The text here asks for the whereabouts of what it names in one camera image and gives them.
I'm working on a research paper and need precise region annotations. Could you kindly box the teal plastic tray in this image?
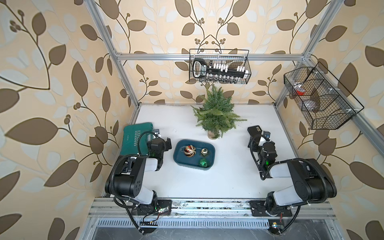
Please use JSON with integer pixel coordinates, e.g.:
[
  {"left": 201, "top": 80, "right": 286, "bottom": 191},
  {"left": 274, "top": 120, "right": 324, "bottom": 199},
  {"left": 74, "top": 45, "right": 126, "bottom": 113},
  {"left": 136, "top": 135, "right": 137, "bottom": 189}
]
[{"left": 173, "top": 139, "right": 216, "bottom": 170}]

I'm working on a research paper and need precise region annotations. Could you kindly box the green glitter ball ornament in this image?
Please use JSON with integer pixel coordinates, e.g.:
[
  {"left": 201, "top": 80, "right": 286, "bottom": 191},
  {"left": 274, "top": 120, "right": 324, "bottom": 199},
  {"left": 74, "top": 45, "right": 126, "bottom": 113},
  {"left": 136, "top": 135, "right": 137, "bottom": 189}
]
[{"left": 199, "top": 158, "right": 209, "bottom": 168}]

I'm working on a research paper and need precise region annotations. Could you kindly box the black wire basket wall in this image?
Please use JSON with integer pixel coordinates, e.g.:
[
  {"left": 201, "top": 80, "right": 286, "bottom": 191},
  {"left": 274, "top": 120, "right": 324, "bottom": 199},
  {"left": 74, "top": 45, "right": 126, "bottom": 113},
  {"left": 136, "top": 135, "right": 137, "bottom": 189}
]
[
  {"left": 284, "top": 62, "right": 364, "bottom": 130},
  {"left": 189, "top": 48, "right": 252, "bottom": 85}
]

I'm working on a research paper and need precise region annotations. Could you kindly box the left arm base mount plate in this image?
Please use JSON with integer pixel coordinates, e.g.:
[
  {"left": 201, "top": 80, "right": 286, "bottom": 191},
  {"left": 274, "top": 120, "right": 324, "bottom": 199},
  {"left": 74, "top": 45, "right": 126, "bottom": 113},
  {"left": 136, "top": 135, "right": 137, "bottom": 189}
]
[{"left": 132, "top": 199, "right": 172, "bottom": 216}]

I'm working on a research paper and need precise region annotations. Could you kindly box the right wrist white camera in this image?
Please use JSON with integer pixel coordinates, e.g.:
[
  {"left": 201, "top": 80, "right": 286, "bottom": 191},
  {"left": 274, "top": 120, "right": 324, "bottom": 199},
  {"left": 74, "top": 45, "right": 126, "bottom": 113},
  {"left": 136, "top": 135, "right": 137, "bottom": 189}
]
[{"left": 259, "top": 131, "right": 271, "bottom": 146}]

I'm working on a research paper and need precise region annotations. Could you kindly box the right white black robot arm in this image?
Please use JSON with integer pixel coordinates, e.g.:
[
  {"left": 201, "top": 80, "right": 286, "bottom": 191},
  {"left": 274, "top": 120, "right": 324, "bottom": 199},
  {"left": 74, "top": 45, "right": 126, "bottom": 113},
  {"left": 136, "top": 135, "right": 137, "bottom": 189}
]
[{"left": 249, "top": 134, "right": 337, "bottom": 236}]

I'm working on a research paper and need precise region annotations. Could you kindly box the red gold striped ornament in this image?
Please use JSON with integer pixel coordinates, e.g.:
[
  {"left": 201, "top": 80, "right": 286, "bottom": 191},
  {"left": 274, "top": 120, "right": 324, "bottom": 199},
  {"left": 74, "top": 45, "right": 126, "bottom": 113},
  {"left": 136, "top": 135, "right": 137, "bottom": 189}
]
[{"left": 184, "top": 145, "right": 196, "bottom": 158}]

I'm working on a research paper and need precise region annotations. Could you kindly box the black wire basket right wall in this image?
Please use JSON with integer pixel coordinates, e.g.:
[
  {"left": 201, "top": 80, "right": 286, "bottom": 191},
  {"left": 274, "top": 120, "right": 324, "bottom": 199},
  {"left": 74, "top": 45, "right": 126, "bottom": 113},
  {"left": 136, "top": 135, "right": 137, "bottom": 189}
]
[{"left": 284, "top": 62, "right": 364, "bottom": 130}]

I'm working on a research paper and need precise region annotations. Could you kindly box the small green christmas tree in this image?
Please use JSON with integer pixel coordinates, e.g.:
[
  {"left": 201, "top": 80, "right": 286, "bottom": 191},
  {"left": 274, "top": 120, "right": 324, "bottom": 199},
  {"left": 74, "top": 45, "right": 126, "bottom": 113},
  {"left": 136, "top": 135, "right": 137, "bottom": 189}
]
[{"left": 193, "top": 86, "right": 246, "bottom": 140}]

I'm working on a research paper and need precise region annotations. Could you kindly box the green plastic tool case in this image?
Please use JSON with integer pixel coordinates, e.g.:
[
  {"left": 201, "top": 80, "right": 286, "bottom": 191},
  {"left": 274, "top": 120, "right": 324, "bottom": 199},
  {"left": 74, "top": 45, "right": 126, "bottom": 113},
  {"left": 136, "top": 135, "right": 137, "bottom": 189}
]
[{"left": 119, "top": 123, "right": 154, "bottom": 156}]

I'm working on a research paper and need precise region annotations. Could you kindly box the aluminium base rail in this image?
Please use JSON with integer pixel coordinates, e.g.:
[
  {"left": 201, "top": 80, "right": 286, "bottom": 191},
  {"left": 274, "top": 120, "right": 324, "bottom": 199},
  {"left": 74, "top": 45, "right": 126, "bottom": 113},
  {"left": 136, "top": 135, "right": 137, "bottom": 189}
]
[{"left": 78, "top": 197, "right": 344, "bottom": 240}]

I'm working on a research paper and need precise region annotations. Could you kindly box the red item in basket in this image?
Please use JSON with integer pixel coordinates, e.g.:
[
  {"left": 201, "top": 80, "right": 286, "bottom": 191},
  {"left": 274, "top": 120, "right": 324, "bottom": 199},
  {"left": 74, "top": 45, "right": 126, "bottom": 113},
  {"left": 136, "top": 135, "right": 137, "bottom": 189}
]
[{"left": 293, "top": 84, "right": 306, "bottom": 96}]

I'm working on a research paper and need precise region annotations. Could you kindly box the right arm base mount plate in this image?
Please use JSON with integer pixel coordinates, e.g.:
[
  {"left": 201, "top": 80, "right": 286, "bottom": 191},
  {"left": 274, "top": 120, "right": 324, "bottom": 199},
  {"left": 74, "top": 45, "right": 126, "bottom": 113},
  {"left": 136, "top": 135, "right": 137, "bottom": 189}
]
[{"left": 249, "top": 200, "right": 293, "bottom": 217}]

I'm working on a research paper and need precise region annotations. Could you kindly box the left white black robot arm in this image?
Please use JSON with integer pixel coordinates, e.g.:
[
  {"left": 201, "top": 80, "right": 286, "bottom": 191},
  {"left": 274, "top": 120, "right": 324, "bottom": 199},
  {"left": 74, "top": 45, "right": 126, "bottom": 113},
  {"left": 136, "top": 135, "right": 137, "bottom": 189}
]
[{"left": 105, "top": 131, "right": 172, "bottom": 235}]

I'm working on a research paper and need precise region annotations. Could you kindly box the gold shiny ball ornament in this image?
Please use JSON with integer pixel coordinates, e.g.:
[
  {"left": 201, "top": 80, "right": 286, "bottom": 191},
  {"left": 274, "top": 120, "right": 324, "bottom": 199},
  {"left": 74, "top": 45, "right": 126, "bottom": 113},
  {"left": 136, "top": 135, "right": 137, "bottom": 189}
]
[{"left": 200, "top": 148, "right": 209, "bottom": 157}]

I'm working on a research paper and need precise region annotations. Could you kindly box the socket set black holder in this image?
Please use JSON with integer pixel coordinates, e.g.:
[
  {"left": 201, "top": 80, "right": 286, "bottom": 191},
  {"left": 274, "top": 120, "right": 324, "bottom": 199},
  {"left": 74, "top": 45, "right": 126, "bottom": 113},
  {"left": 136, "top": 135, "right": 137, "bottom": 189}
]
[{"left": 189, "top": 58, "right": 252, "bottom": 79}]

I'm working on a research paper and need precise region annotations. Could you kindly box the black flat device on table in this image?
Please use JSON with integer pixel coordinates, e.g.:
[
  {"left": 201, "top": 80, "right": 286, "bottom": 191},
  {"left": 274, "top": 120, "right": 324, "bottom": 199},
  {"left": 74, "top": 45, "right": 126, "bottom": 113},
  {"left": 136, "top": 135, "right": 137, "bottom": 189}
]
[{"left": 247, "top": 125, "right": 263, "bottom": 138}]

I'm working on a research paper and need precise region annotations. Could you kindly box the black wire basket back wall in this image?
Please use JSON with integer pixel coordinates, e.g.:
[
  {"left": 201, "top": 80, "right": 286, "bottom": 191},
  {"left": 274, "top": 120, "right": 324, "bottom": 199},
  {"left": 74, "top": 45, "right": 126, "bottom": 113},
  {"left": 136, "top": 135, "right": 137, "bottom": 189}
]
[{"left": 189, "top": 48, "right": 252, "bottom": 85}]

